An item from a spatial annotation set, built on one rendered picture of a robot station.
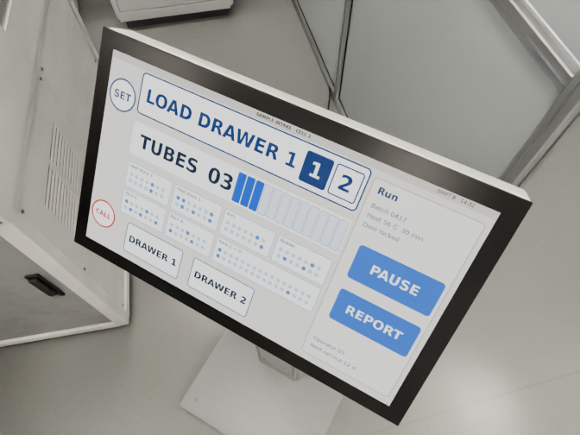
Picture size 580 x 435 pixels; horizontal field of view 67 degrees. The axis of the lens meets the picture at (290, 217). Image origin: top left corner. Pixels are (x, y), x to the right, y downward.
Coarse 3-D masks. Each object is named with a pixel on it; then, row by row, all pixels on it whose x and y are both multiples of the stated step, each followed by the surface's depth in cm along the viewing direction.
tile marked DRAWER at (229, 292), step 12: (192, 264) 58; (204, 264) 57; (192, 276) 58; (204, 276) 57; (216, 276) 57; (228, 276) 56; (192, 288) 59; (204, 288) 58; (216, 288) 57; (228, 288) 57; (240, 288) 56; (252, 288) 55; (216, 300) 58; (228, 300) 57; (240, 300) 56; (240, 312) 57
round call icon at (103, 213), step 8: (96, 200) 61; (104, 200) 60; (96, 208) 61; (104, 208) 61; (112, 208) 60; (96, 216) 62; (104, 216) 61; (112, 216) 61; (104, 224) 62; (112, 224) 61; (112, 232) 61
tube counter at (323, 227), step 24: (216, 168) 52; (216, 192) 53; (240, 192) 52; (264, 192) 51; (288, 192) 50; (264, 216) 52; (288, 216) 50; (312, 216) 49; (336, 216) 48; (312, 240) 50; (336, 240) 49
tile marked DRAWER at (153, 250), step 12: (132, 228) 60; (132, 240) 60; (144, 240) 60; (156, 240) 59; (132, 252) 61; (144, 252) 60; (156, 252) 59; (168, 252) 59; (180, 252) 58; (156, 264) 60; (168, 264) 59; (180, 264) 58
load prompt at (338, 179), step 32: (160, 96) 52; (192, 96) 51; (192, 128) 52; (224, 128) 50; (256, 128) 49; (256, 160) 50; (288, 160) 48; (320, 160) 47; (320, 192) 48; (352, 192) 47
